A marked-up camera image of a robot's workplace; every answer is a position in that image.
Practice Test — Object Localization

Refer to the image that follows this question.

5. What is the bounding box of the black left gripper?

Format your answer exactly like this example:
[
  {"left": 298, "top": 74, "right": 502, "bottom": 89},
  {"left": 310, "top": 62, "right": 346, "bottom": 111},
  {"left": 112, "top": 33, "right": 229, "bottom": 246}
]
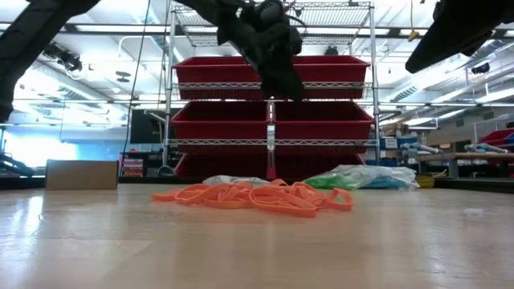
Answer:
[{"left": 216, "top": 0, "right": 305, "bottom": 101}]

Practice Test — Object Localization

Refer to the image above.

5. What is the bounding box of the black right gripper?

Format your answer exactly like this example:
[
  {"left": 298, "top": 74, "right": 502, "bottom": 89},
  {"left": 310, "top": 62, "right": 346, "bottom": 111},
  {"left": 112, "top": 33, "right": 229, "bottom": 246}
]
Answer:
[{"left": 405, "top": 0, "right": 514, "bottom": 75}]

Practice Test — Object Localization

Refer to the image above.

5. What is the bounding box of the bunch of green rubber bands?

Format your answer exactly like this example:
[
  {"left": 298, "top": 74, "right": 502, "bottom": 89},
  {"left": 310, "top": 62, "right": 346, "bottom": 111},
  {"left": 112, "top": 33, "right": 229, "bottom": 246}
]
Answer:
[{"left": 304, "top": 173, "right": 362, "bottom": 190}]

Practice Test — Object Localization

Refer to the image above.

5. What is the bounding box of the bunch of blue rubber bands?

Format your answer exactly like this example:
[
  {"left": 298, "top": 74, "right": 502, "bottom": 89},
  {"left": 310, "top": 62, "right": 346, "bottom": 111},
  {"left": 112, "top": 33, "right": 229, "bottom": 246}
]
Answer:
[{"left": 361, "top": 176, "right": 410, "bottom": 190}]

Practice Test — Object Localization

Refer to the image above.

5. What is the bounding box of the orange rubber band tangle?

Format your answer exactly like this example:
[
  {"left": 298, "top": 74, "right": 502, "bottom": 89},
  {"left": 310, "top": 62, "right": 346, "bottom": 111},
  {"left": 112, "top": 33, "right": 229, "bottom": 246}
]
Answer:
[{"left": 151, "top": 178, "right": 355, "bottom": 219}]

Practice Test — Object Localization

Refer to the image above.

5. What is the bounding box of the long ceiling light bar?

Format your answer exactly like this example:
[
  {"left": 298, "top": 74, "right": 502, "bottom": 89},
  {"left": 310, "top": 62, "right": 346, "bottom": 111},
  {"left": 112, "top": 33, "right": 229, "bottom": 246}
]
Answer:
[
  {"left": 395, "top": 26, "right": 433, "bottom": 40},
  {"left": 63, "top": 22, "right": 169, "bottom": 34}
]

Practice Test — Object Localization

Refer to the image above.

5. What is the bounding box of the red storage bin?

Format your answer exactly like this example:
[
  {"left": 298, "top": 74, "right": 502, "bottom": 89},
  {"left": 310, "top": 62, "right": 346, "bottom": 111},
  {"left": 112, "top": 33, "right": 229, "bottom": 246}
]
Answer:
[{"left": 479, "top": 127, "right": 514, "bottom": 148}]

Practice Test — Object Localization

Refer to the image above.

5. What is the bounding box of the wooden bench with grey legs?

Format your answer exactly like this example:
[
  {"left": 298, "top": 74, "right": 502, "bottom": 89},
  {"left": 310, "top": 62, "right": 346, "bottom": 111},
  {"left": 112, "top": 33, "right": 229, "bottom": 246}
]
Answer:
[{"left": 415, "top": 151, "right": 514, "bottom": 180}]

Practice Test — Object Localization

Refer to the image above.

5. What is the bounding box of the stack of blue bins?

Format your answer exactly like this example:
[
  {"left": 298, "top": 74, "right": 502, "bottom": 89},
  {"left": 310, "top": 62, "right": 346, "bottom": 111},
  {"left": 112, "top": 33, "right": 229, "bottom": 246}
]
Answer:
[{"left": 364, "top": 136, "right": 399, "bottom": 168}]

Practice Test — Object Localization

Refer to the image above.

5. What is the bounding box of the black monitor screen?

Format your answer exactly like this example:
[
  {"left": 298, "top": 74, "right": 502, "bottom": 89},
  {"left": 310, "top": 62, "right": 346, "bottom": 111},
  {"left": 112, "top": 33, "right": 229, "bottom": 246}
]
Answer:
[{"left": 128, "top": 108, "right": 169, "bottom": 145}]

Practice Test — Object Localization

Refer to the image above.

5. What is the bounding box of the red and white box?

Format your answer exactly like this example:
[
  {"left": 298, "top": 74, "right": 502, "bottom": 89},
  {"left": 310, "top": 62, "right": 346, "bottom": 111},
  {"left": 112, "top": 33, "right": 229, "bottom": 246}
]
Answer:
[{"left": 121, "top": 157, "right": 145, "bottom": 177}]

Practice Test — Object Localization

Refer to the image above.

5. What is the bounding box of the black ceiling track spotlight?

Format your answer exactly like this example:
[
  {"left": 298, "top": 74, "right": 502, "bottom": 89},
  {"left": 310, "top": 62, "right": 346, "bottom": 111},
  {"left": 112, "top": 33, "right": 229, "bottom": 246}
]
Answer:
[{"left": 47, "top": 42, "right": 84, "bottom": 74}]

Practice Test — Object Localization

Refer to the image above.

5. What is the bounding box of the small cardboard box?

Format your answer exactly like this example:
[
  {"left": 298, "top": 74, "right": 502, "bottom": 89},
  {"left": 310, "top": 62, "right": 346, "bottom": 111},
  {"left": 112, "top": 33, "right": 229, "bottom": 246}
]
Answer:
[{"left": 44, "top": 159, "right": 120, "bottom": 191}]

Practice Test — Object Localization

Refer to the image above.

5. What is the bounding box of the black ceiling camera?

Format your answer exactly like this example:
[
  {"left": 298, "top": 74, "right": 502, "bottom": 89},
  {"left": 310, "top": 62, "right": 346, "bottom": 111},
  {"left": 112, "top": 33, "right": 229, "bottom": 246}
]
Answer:
[{"left": 470, "top": 61, "right": 492, "bottom": 75}]

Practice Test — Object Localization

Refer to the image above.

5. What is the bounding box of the yellow hanging cord pendant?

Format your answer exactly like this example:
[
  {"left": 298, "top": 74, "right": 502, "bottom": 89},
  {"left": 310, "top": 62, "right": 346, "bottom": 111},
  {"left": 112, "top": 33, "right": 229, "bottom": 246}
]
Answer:
[{"left": 406, "top": 0, "right": 420, "bottom": 43}]

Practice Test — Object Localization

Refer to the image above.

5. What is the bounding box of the wire shelving cart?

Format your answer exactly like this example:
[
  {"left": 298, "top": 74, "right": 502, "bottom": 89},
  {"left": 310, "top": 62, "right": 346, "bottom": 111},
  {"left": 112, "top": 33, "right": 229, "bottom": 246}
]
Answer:
[{"left": 160, "top": 2, "right": 382, "bottom": 186}]

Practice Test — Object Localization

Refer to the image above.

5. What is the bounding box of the black aluminium rig frame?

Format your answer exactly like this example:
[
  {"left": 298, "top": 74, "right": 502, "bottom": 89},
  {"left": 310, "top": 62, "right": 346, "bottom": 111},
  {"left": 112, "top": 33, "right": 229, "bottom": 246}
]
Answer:
[{"left": 0, "top": 150, "right": 514, "bottom": 195}]

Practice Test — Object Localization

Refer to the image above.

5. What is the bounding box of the yellow wire spool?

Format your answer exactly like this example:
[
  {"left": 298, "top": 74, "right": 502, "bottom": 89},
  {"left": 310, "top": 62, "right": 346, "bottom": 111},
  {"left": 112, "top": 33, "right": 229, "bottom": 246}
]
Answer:
[{"left": 415, "top": 173, "right": 437, "bottom": 190}]

